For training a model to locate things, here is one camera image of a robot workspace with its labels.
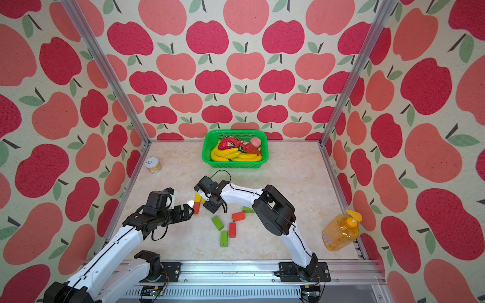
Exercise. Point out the red snack packet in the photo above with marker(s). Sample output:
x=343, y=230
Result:
x=232, y=142

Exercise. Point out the red block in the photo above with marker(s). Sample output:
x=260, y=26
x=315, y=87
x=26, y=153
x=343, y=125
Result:
x=236, y=217
x=232, y=230
x=196, y=207

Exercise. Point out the right aluminium post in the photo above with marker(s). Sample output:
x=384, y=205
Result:
x=381, y=18

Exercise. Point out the yellow banana bunch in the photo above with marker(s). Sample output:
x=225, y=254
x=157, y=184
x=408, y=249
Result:
x=233, y=155

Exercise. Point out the left aluminium post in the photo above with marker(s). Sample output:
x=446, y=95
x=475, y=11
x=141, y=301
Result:
x=81, y=24

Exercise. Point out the green block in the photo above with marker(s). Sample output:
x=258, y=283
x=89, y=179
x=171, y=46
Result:
x=218, y=223
x=248, y=210
x=224, y=239

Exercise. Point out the aluminium front rail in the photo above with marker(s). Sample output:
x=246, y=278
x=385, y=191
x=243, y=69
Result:
x=247, y=280

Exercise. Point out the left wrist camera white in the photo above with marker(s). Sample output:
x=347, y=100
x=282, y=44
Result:
x=168, y=197

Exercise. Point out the green block upper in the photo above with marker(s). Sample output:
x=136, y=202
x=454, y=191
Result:
x=248, y=210

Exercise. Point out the green block left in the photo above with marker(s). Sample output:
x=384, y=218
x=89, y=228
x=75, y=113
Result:
x=218, y=223

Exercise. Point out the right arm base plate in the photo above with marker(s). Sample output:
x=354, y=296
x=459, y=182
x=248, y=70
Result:
x=290, y=272

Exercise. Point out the aluminium post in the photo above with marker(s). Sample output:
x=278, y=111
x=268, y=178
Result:
x=81, y=24
x=381, y=18

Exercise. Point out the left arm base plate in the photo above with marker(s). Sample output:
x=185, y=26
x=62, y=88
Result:
x=161, y=271

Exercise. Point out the pink peach toy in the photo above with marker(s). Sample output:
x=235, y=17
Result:
x=256, y=142

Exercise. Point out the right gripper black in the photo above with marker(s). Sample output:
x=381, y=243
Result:
x=211, y=208

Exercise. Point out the green block lower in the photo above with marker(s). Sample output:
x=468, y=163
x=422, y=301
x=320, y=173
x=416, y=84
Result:
x=224, y=239

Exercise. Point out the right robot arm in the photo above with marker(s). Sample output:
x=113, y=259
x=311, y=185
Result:
x=275, y=212

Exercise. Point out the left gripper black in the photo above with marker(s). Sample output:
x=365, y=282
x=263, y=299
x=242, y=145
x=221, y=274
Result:
x=180, y=216

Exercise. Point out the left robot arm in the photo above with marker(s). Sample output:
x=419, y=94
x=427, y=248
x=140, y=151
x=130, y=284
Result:
x=101, y=280

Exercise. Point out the green plastic basket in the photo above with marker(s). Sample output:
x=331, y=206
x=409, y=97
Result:
x=246, y=135

